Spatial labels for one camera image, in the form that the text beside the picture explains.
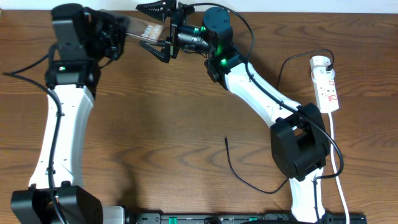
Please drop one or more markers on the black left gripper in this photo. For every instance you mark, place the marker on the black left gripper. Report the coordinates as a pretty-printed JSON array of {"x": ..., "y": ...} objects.
[{"x": 118, "y": 35}]

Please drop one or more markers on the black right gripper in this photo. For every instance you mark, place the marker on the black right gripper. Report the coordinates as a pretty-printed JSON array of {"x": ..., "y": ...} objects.
[{"x": 177, "y": 15}]

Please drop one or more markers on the Samsung Galaxy smartphone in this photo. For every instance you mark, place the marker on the Samsung Galaxy smartphone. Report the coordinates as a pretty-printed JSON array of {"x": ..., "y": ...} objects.
[{"x": 144, "y": 30}]

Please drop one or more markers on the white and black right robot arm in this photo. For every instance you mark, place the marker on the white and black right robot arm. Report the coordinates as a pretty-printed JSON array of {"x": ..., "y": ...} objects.
[{"x": 299, "y": 142}]

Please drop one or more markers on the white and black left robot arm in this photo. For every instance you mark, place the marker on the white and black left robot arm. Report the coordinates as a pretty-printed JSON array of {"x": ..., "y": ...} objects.
[{"x": 55, "y": 192}]

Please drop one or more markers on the white power strip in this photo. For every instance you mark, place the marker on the white power strip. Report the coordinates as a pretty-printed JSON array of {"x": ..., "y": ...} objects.
[{"x": 324, "y": 84}]

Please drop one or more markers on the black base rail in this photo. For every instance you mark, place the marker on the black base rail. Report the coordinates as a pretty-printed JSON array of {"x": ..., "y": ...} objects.
[{"x": 235, "y": 218}]

